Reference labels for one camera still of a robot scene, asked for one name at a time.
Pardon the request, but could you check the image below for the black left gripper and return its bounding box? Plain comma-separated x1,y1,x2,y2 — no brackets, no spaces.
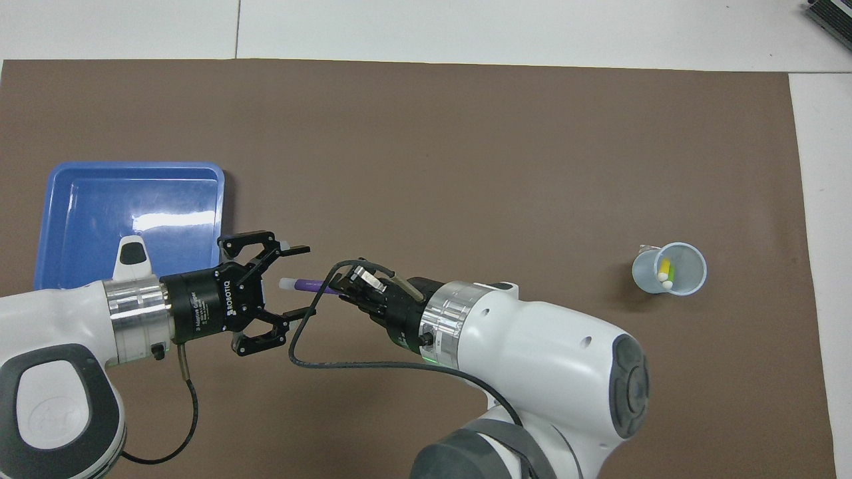
160,230,318,357

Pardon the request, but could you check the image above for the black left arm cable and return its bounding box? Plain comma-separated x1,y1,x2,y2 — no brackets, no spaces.
120,346,200,465

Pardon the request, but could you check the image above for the translucent plastic cup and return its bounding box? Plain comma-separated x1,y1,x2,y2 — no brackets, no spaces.
632,242,708,297

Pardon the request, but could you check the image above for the brown table mat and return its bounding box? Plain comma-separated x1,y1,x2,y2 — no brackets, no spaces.
0,59,838,479

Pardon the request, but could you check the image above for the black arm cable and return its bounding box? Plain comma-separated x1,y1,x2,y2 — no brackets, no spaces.
120,346,200,465
288,259,533,479

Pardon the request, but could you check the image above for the purple marker pen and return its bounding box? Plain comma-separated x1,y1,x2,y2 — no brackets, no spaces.
278,277,343,295

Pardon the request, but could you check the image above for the blue plastic tray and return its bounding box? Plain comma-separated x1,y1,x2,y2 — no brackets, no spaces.
33,162,226,291

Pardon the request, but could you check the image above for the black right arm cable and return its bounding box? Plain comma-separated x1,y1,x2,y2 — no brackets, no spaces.
288,259,533,479

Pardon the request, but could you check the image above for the dark ribbed device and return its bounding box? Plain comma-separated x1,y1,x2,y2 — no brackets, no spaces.
804,0,852,42

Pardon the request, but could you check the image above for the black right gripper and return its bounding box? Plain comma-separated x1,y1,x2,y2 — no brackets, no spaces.
329,259,441,355

